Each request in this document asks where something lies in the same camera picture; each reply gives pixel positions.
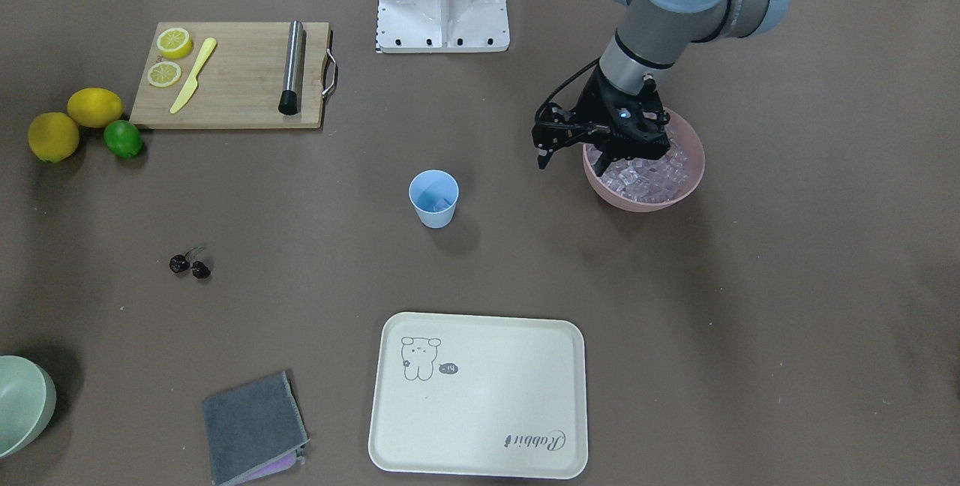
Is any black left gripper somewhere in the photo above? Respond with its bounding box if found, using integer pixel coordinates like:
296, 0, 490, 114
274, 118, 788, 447
532, 66, 670, 178

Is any clear ice cube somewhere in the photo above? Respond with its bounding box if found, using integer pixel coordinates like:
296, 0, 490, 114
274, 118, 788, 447
429, 198, 455, 213

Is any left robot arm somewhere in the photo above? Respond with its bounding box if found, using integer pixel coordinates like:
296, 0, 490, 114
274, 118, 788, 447
532, 0, 790, 176

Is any pile of clear ice cubes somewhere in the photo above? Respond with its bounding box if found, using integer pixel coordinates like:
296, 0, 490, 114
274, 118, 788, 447
583, 126, 699, 212

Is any light blue plastic cup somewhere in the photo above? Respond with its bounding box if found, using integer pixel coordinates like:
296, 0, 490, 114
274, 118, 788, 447
408, 170, 460, 229

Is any pair of dark cherries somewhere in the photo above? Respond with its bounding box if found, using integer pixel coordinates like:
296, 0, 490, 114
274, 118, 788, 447
168, 244, 212, 280

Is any pink bowl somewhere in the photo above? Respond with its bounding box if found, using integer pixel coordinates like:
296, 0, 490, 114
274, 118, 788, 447
580, 109, 706, 212

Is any cream rabbit serving tray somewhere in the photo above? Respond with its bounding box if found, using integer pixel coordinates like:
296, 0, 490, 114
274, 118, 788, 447
367, 312, 589, 480

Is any steel muddler black tip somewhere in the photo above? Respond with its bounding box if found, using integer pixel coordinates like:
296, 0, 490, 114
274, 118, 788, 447
277, 20, 306, 116

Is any bamboo cutting board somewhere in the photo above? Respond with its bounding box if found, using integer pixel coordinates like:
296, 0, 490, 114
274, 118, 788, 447
130, 21, 336, 130

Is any yellow plastic knife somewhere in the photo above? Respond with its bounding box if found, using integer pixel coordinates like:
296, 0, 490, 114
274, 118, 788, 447
169, 36, 218, 114

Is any lemon half upper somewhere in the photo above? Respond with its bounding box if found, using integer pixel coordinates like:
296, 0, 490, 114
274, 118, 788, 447
155, 27, 194, 60

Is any lemon half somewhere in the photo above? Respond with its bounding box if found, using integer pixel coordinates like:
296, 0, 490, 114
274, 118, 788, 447
146, 60, 182, 89
155, 27, 194, 60

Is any lemon half lower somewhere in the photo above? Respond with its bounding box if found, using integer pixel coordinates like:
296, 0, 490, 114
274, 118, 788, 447
146, 60, 182, 89

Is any grey folded cloth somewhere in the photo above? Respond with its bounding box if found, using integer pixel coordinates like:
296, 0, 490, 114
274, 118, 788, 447
201, 370, 310, 485

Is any green lime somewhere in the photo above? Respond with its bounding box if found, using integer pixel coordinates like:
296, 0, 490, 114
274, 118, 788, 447
103, 119, 144, 158

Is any yellow lemon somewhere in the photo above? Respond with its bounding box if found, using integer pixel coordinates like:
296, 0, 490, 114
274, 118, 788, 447
67, 87, 124, 128
28, 112, 81, 164

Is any light green bowl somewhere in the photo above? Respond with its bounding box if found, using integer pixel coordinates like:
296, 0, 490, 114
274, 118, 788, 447
1, 355, 57, 458

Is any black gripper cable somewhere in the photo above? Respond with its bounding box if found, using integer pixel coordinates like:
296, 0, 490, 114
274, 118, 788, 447
536, 58, 602, 127

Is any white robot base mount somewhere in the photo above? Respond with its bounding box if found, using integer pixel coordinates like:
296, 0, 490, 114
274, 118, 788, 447
375, 0, 511, 53

